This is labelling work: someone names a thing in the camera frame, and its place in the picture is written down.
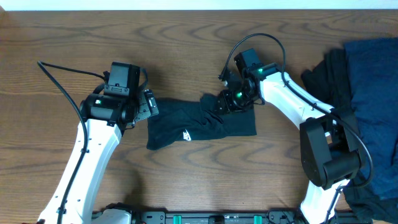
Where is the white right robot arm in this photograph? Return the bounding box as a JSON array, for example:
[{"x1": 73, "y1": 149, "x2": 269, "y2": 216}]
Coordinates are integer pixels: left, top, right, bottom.
[{"x1": 216, "y1": 49, "x2": 366, "y2": 223}]

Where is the blue garment in pile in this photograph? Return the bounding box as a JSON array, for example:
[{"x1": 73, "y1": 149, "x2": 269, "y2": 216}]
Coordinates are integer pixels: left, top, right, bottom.
[{"x1": 345, "y1": 38, "x2": 397, "y2": 200}]

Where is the dark teal t-shirt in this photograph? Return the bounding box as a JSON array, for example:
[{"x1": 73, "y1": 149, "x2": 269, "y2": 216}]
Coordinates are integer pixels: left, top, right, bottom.
[{"x1": 146, "y1": 94, "x2": 257, "y2": 151}]

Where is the black garment in pile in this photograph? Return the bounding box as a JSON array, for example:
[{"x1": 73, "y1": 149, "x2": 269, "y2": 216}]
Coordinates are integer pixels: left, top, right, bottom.
[{"x1": 302, "y1": 49, "x2": 397, "y2": 223}]

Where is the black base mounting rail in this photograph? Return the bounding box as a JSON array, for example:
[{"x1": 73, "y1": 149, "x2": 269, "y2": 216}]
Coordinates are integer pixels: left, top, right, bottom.
[{"x1": 91, "y1": 208, "x2": 361, "y2": 224}]

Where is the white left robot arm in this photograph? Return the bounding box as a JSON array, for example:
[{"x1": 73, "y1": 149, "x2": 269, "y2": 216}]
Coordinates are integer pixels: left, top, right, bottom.
[{"x1": 37, "y1": 62, "x2": 159, "y2": 223}]

